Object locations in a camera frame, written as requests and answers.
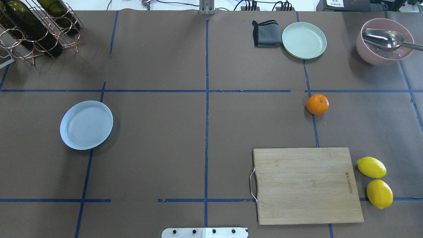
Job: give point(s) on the dark wine bottle front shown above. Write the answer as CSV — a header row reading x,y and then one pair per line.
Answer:
x,y
8,26

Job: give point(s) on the yellow lemon near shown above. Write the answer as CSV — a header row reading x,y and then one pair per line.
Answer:
x,y
372,167

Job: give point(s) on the dark wine bottle middle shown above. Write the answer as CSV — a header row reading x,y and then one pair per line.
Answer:
x,y
32,28

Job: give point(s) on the aluminium frame post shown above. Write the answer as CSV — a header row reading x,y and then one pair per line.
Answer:
x,y
206,7

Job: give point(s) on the yellow lemon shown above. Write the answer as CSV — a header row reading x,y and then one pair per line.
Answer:
x,y
372,167
379,194

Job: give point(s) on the light green plate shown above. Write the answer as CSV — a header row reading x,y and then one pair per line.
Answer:
x,y
304,40

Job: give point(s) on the orange fruit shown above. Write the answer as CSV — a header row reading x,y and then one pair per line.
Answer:
x,y
317,104

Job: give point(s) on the pink bowl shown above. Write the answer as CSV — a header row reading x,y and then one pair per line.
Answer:
x,y
381,57

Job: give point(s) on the light blue plate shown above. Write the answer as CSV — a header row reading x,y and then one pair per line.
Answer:
x,y
86,125

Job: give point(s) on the yellow lemon far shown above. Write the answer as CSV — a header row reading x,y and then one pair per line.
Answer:
x,y
379,194

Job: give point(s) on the bamboo cutting board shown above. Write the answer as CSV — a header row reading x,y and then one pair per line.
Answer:
x,y
305,186

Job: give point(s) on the copper wire bottle rack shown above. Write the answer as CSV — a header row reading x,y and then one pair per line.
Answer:
x,y
24,49

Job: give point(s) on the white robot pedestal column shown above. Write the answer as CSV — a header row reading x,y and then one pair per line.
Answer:
x,y
206,232

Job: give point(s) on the metal scoop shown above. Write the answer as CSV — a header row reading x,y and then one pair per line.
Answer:
x,y
388,39

